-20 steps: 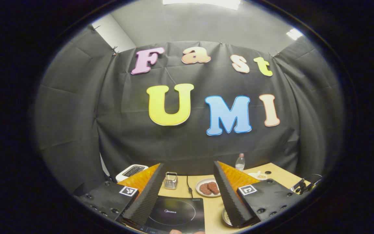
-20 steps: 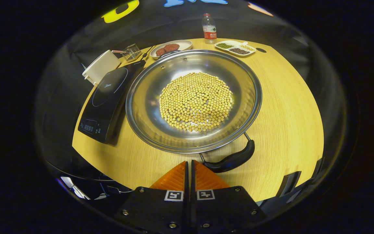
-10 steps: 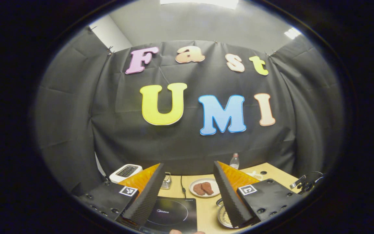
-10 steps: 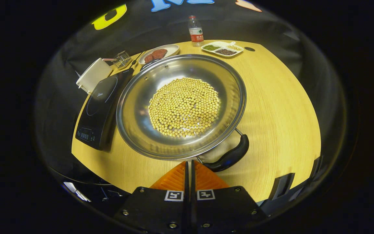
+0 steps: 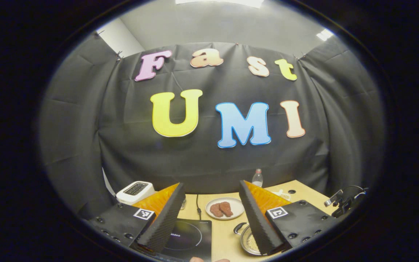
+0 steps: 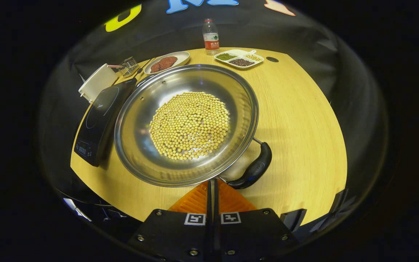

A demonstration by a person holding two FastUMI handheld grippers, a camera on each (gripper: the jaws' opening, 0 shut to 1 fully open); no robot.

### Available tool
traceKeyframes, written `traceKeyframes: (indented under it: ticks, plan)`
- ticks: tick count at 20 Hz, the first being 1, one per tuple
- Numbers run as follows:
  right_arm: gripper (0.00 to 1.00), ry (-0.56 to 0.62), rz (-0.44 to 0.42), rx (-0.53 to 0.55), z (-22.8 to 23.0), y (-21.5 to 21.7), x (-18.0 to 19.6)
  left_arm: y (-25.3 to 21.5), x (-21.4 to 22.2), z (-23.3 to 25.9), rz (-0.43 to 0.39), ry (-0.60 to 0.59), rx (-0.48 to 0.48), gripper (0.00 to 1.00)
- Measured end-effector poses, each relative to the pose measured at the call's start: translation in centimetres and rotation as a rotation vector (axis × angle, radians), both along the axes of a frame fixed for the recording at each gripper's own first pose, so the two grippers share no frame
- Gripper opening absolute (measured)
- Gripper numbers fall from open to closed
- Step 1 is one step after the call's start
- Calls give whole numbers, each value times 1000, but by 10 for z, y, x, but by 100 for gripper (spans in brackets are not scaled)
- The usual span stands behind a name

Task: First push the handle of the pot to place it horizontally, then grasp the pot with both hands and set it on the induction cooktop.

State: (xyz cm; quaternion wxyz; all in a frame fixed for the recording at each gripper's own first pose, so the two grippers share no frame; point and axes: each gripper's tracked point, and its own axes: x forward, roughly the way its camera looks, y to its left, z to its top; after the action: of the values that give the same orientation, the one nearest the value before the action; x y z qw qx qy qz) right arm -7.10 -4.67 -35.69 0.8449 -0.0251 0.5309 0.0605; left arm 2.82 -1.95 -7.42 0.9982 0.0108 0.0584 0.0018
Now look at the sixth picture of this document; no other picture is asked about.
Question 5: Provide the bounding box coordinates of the steel pot with black handles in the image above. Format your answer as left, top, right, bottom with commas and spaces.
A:
114, 64, 272, 190

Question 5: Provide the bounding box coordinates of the wire mesh utensil holder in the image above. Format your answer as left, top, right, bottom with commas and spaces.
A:
119, 56, 140, 76

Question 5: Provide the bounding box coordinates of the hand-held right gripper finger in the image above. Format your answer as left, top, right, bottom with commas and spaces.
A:
213, 178, 299, 262
128, 179, 213, 262

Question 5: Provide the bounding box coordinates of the white divided dish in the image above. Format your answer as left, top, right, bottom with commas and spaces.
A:
214, 49, 264, 70

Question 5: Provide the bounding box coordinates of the clear plastic water bottle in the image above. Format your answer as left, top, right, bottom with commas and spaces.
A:
203, 19, 220, 56

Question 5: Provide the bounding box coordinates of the black induction cooktop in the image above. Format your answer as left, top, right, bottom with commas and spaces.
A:
73, 78, 138, 167

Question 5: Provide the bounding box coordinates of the round white plate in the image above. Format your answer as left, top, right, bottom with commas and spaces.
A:
144, 51, 191, 75

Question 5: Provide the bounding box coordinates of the white toaster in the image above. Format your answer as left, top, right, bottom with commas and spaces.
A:
78, 63, 118, 103

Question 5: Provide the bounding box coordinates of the pile of yellow soybeans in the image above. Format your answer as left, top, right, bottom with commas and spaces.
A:
149, 92, 230, 160

